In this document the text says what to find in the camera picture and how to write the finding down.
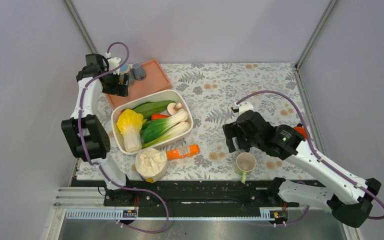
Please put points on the orange mug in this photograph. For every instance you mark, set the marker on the orange mug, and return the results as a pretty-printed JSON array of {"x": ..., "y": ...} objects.
[{"x": 300, "y": 129}]

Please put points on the orange tube package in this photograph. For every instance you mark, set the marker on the orange tube package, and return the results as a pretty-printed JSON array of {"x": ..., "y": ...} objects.
[{"x": 183, "y": 152}]

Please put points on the pink tray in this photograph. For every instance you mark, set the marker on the pink tray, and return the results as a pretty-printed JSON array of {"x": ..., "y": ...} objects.
[{"x": 156, "y": 80}]

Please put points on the red pepper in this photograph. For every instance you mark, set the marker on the red pepper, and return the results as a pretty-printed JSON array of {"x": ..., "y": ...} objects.
[{"x": 158, "y": 116}]

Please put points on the bok choy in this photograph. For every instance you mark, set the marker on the bok choy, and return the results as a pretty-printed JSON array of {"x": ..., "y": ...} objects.
[
  {"x": 160, "y": 126},
  {"x": 173, "y": 132}
]

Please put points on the light green mug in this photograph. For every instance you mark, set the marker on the light green mug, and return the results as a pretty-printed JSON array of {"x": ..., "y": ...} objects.
[{"x": 245, "y": 163}]

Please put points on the green leaf vegetable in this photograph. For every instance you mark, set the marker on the green leaf vegetable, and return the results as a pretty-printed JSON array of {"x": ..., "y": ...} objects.
[{"x": 149, "y": 108}]

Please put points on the white mushroom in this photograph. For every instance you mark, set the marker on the white mushroom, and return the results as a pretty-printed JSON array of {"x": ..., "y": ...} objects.
[{"x": 173, "y": 108}]

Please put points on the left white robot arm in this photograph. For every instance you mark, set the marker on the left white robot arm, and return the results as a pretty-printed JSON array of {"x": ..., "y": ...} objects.
[{"x": 84, "y": 133}]

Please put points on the floral table mat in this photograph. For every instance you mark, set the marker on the floral table mat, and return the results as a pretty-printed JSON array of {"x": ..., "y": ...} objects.
[{"x": 210, "y": 90}]

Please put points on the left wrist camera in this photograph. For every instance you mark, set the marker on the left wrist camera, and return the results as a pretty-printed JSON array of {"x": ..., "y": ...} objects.
[{"x": 113, "y": 63}]

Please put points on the lower bok choy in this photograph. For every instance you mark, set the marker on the lower bok choy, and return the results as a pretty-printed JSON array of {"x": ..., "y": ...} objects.
[{"x": 173, "y": 132}]

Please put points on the light blue big mug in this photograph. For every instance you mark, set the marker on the light blue big mug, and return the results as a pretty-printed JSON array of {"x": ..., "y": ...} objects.
[{"x": 126, "y": 75}]

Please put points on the yellow napa cabbage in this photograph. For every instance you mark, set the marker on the yellow napa cabbage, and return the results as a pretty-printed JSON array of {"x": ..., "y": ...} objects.
[{"x": 130, "y": 124}]

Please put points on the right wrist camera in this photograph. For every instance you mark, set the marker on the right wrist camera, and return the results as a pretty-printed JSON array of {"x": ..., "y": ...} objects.
[{"x": 240, "y": 108}]

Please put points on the small grey blue cup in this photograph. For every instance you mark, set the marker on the small grey blue cup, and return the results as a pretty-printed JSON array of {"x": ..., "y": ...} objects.
[{"x": 139, "y": 72}]

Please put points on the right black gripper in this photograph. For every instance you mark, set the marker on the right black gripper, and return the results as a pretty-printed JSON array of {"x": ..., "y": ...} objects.
[{"x": 231, "y": 130}]

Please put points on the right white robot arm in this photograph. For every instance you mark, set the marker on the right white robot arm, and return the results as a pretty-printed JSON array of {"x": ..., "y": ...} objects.
[{"x": 346, "y": 196}]

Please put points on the white vegetable tub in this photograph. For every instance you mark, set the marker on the white vegetable tub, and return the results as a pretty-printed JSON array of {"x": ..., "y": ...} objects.
[{"x": 159, "y": 96}]

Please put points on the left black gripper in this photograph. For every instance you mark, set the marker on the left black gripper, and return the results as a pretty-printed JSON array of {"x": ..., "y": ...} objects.
[{"x": 122, "y": 90}]

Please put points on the upper bok choy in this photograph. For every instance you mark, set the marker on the upper bok choy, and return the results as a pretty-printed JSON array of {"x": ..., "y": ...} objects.
[{"x": 160, "y": 126}]

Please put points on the cream cloth bag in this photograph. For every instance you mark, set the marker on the cream cloth bag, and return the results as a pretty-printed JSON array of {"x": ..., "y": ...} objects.
[{"x": 151, "y": 164}]

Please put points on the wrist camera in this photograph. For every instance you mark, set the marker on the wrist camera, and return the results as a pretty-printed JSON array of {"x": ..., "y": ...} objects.
[
  {"x": 113, "y": 63},
  {"x": 240, "y": 108}
]

